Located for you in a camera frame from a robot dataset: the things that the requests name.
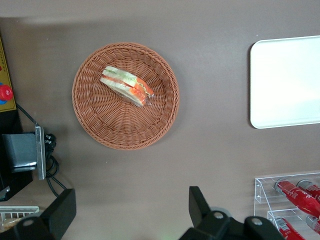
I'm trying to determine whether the black cable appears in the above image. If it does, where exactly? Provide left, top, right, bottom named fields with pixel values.
left=16, top=103, right=68, bottom=198

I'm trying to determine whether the red emergency stop button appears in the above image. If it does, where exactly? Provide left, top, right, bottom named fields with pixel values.
left=0, top=84, right=13, bottom=101

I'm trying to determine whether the round brown wicker basket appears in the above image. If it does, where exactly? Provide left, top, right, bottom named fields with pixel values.
left=71, top=41, right=180, bottom=151

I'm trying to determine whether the clear acrylic bottle rack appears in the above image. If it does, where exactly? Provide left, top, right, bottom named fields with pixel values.
left=253, top=170, right=320, bottom=240

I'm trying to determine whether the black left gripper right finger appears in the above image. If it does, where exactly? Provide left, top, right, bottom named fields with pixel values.
left=179, top=186, right=286, bottom=240

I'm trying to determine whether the silver metal bracket plate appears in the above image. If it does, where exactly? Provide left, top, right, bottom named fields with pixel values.
left=34, top=126, right=48, bottom=181

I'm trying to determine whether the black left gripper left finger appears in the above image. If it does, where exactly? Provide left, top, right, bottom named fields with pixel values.
left=0, top=188, right=77, bottom=240

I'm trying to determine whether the yellow emergency stop box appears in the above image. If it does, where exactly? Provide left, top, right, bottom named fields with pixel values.
left=0, top=34, right=18, bottom=113

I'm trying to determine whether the dark grey block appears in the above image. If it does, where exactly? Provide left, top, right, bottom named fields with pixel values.
left=1, top=133, right=37, bottom=173

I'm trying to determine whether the black equipment housing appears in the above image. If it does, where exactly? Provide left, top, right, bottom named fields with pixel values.
left=0, top=109, right=33, bottom=202

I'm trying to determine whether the white wire rack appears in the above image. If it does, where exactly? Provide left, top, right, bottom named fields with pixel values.
left=0, top=206, right=41, bottom=221

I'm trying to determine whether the white rectangular plastic tray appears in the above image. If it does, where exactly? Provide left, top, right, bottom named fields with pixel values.
left=249, top=35, right=320, bottom=130

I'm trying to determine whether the plastic-wrapped triangle sandwich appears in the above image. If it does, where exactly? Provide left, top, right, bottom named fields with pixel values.
left=99, top=65, right=155, bottom=108

